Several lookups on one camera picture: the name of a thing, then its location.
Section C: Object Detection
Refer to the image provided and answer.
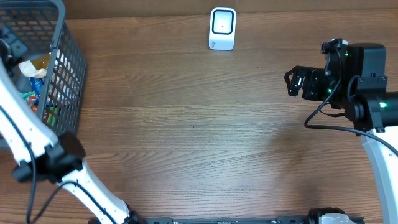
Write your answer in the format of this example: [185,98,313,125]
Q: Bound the clear cookie bag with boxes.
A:
[17,49,68,100]

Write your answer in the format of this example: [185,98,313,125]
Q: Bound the green gummy candy bag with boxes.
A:
[20,90,60,127]

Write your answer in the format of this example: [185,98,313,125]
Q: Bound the blue snack wrapper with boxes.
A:
[29,77,44,96]

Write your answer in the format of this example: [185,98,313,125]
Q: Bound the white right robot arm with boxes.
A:
[284,39,397,223]

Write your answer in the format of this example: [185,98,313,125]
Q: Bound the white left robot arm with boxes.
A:
[1,19,141,223]

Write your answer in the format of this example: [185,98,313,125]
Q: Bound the white barcode scanner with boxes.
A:
[208,7,237,51]

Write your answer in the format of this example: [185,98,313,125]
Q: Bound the grey plastic mesh basket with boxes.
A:
[1,1,87,135]

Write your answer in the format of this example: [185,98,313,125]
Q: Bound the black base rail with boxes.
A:
[88,207,366,224]

